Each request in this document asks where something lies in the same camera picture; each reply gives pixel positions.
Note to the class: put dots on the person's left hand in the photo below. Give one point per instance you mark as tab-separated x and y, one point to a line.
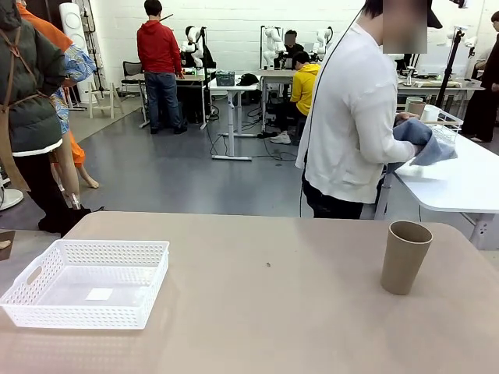
405	116

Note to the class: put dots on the brown-topped desk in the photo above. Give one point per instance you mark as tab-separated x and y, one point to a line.
193	78

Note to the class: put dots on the small white stand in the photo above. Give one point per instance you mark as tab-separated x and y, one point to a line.
408	80

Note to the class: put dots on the seated person in black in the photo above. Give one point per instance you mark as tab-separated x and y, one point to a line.
293	48

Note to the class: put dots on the person's right forearm white sleeve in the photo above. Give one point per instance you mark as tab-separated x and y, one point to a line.
390	150

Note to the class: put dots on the beige-topped desk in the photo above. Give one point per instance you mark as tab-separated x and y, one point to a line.
273	73

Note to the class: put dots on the teal plastic crate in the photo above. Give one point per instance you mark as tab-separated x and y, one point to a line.
225	79

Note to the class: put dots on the black pole stand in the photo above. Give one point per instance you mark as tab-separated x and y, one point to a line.
203	78

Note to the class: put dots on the person in long dark coat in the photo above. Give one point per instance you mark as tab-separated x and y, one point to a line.
483	97

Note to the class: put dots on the person in white cardigan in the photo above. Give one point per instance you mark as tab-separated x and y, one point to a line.
351	117

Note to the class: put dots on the white perforated plastic basket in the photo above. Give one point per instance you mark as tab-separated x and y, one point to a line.
117	313

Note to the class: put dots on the white tower fan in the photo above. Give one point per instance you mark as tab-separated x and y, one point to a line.
74	23

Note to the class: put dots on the person in yellow hoodie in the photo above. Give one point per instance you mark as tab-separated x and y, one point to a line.
304	85

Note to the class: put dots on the black tripod stand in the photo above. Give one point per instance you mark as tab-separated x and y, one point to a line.
448	74

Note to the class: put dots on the white rounded table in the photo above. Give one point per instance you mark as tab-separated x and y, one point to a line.
460	183

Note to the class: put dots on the black mesh office chair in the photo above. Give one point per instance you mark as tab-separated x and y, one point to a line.
130	70

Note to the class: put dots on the white round floor base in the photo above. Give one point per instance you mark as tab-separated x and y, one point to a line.
9	198

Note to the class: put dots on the black cap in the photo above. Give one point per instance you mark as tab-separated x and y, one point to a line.
247	80

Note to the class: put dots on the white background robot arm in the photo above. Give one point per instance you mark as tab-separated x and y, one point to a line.
192	39
271	43
323	41

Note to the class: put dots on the long grey background desk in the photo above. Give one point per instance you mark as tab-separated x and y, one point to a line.
448	83

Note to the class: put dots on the white wooden step stool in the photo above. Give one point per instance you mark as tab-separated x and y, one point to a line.
90	99

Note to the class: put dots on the mannequin in orange and blue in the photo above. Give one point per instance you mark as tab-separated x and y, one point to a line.
76	64

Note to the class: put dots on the dark green puffer jacket figure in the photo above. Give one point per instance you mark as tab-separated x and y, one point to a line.
31	97

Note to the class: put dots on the person in red hoodie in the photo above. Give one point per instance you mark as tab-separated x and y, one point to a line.
158	46

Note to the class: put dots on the white cup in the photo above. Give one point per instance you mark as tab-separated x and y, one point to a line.
429	113

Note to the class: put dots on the white height-adjustable desk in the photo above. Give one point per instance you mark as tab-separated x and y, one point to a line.
231	117

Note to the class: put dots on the blue-grey cloth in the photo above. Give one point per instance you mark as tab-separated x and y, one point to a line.
417	132

